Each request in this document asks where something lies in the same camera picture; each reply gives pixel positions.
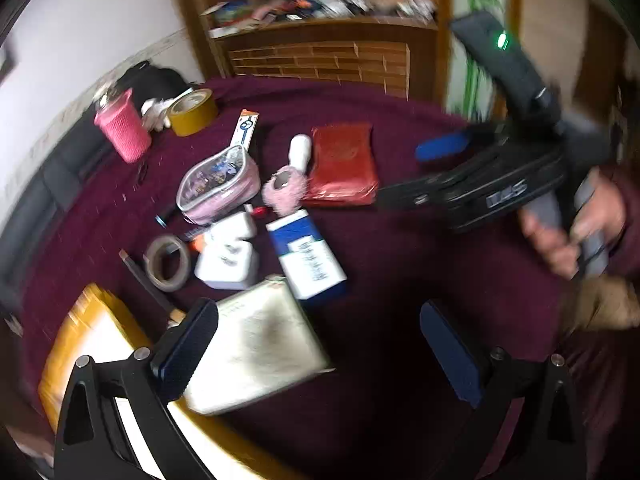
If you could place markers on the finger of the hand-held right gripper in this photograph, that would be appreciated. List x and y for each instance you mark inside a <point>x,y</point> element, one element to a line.
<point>450,145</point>
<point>410,192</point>

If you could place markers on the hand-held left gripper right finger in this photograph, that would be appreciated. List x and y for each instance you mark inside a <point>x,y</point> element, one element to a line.
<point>450,355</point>

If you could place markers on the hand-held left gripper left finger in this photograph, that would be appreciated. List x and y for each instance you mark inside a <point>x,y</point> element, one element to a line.
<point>186,355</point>

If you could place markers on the red foil packet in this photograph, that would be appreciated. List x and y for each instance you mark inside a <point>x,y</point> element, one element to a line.
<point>345,165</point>

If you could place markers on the large white carton box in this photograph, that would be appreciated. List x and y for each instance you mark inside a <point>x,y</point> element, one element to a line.
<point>260,345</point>

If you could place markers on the black stick beige end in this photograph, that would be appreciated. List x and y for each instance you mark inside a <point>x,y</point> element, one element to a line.
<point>145,280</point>

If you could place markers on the grey tape roll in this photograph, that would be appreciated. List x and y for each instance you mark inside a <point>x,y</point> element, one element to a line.
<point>152,272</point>

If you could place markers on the white plug adapter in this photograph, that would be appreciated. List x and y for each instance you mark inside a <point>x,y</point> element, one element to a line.
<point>232,227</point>
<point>225,265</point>

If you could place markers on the yellow-edged white tray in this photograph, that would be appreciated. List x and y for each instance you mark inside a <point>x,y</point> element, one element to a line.
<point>90,320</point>

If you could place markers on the black marker pen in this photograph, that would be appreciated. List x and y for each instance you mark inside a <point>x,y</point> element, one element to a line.
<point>196,242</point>

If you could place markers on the small white bottle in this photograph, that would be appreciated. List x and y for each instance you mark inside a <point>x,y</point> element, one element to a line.
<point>300,152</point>

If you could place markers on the pink fluffy brooch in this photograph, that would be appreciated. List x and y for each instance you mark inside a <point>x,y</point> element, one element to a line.
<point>287,197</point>

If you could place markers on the blue and white box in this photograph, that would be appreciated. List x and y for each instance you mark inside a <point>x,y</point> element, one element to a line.
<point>305,260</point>

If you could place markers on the black marker red cap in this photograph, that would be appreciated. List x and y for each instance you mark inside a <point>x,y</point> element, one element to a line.
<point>256,210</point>

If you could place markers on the cartoon print clear pouch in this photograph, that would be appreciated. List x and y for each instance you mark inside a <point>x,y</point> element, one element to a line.
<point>215,190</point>

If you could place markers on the white orange blue tube box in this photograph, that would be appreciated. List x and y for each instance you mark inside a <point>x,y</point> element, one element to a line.
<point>245,130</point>

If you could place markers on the person's right hand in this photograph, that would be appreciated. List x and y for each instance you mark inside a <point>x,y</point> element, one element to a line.
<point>610,210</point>

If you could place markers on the maroon table cloth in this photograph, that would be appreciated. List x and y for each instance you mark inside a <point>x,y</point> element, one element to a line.
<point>400,270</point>

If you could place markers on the wooden cabinet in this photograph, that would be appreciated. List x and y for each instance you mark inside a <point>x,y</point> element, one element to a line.
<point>325,60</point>

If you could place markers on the pile of assorted small items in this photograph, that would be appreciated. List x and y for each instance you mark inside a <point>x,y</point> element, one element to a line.
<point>320,2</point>

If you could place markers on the black leather sofa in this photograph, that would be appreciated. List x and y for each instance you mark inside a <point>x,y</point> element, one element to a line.
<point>65,170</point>

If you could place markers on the yellow tape roll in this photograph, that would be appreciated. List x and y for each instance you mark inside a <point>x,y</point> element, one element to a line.
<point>192,117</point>

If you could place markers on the pink knit sleeved bottle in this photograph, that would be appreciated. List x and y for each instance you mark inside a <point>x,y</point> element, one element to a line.
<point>122,130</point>

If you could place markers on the black bag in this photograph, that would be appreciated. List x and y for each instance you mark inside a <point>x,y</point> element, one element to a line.
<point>150,82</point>

